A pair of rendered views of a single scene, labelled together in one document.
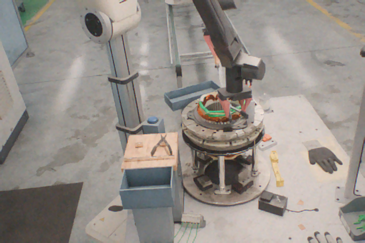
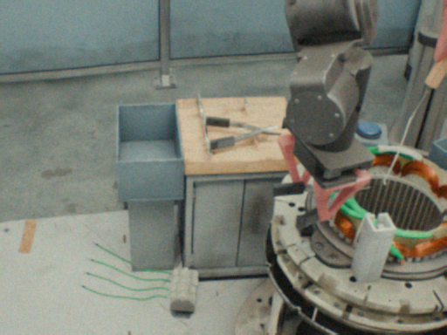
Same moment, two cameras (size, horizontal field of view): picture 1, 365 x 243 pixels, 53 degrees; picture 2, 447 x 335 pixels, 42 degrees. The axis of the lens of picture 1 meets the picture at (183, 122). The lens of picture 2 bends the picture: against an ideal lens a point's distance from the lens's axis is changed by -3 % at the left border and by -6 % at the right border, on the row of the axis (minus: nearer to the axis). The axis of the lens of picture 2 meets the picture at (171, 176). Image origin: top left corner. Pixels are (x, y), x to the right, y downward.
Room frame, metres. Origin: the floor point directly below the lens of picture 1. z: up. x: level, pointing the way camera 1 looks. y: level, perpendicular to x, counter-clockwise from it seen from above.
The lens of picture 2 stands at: (0.84, -0.70, 1.65)
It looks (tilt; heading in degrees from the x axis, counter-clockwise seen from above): 39 degrees down; 82
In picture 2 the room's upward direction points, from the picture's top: straight up
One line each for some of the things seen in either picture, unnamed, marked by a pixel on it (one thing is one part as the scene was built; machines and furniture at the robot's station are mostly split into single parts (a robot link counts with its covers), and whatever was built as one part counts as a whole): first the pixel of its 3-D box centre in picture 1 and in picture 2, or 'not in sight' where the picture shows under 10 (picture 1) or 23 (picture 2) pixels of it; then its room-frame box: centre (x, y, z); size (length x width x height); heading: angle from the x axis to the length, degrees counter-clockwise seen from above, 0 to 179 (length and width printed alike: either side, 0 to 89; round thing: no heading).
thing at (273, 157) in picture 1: (276, 166); not in sight; (1.22, -0.38, 0.80); 0.22 x 0.04 x 0.03; 174
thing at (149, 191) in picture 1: (152, 209); (149, 194); (0.92, 0.14, 0.92); 0.17 x 0.11 x 0.28; 85
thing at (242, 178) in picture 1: (243, 176); not in sight; (1.12, -0.22, 0.85); 0.06 x 0.04 x 0.05; 127
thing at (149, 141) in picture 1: (151, 152); (238, 133); (1.08, 0.13, 1.05); 0.20 x 0.19 x 0.02; 175
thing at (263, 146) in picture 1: (261, 140); not in sight; (1.43, -0.37, 0.79); 0.12 x 0.09 x 0.02; 25
